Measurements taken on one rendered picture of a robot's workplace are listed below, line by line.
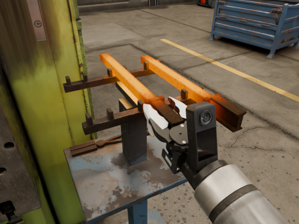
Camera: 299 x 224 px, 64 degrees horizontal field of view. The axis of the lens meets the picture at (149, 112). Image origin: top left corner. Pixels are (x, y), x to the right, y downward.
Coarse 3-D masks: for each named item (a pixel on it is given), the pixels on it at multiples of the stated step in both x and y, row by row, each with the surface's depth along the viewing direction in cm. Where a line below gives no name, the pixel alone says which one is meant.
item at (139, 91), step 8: (104, 56) 78; (112, 64) 72; (120, 64) 72; (120, 72) 67; (128, 72) 67; (120, 80) 67; (128, 80) 62; (136, 80) 62; (128, 88) 63; (136, 88) 59; (144, 88) 59; (136, 96) 59; (144, 96) 55; (152, 96) 55; (160, 96) 54; (152, 104) 52; (160, 104) 51; (160, 112) 49; (168, 112) 49; (168, 120) 47; (176, 120) 46
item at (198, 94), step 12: (144, 60) 76; (156, 60) 75; (156, 72) 71; (168, 72) 67; (180, 84) 61; (192, 84) 60; (192, 96) 58; (204, 96) 55; (216, 96) 53; (216, 108) 53; (228, 108) 49; (240, 108) 49; (228, 120) 50; (240, 120) 48
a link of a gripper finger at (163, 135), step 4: (152, 120) 47; (152, 124) 46; (156, 124) 46; (152, 128) 47; (156, 128) 46; (160, 128) 46; (168, 128) 46; (156, 132) 45; (160, 132) 45; (164, 132) 45; (168, 132) 45; (156, 136) 46; (160, 136) 45; (164, 136) 44; (168, 136) 44; (160, 140) 45; (164, 140) 44; (168, 140) 44; (172, 140) 44; (168, 144) 44
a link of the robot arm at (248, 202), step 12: (240, 192) 35; (252, 192) 35; (228, 204) 34; (240, 204) 34; (252, 204) 33; (264, 204) 34; (216, 216) 35; (228, 216) 34; (240, 216) 33; (252, 216) 32; (264, 216) 32; (276, 216) 32
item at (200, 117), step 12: (192, 108) 38; (204, 108) 38; (192, 120) 38; (204, 120) 38; (192, 132) 39; (204, 132) 39; (216, 132) 40; (192, 144) 40; (204, 144) 40; (216, 144) 41; (192, 156) 41; (204, 156) 40; (216, 156) 41
